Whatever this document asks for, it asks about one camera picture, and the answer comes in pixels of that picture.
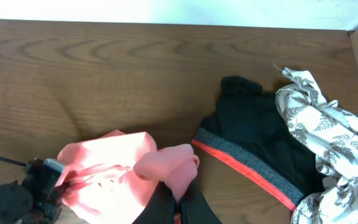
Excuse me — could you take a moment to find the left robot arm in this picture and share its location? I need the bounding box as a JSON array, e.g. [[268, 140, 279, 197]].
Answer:
[[0, 159, 70, 224]]

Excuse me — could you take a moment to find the black shorts red waistband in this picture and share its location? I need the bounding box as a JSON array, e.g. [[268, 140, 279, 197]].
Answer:
[[193, 77, 325, 210]]

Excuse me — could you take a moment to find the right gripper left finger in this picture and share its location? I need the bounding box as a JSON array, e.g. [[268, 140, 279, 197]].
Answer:
[[133, 182, 175, 224]]

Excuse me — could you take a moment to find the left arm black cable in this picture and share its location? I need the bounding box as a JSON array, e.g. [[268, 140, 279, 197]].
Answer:
[[0, 149, 28, 167]]

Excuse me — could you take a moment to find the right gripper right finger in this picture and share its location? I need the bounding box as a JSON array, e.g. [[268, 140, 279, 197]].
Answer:
[[180, 180, 222, 224]]

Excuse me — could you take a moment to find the coral pink t-shirt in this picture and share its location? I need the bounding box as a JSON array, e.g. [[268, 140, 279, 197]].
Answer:
[[57, 130, 200, 224]]

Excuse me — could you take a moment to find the fern print white cloth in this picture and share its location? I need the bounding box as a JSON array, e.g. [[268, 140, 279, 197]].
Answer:
[[275, 67, 358, 224]]

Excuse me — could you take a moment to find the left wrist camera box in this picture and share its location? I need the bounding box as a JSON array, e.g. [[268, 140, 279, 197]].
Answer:
[[44, 159, 65, 173]]

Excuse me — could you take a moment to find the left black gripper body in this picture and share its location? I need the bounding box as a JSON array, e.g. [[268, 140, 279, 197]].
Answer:
[[21, 158, 69, 224]]

